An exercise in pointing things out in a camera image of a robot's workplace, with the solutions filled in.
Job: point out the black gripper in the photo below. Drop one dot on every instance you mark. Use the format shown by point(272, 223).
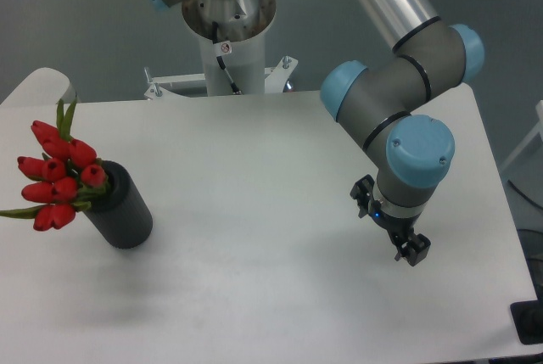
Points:
point(411, 247)

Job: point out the red tulip bouquet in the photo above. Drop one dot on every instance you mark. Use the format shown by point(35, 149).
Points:
point(67, 179)

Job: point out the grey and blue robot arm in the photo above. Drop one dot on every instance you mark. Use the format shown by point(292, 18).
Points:
point(377, 108)

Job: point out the black ribbed cylindrical vase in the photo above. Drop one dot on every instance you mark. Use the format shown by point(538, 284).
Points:
point(122, 216)

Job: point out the black device at table edge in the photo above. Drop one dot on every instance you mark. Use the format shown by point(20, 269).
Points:
point(527, 318)

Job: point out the white chair back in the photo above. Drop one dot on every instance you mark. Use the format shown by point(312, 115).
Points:
point(43, 86)

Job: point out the white metal base frame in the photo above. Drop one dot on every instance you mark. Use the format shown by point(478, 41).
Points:
point(277, 79)

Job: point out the white frame at right edge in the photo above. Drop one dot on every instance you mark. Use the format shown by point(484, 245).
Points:
point(527, 146)

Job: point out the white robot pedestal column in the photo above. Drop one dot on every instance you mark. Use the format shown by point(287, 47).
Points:
point(231, 36)

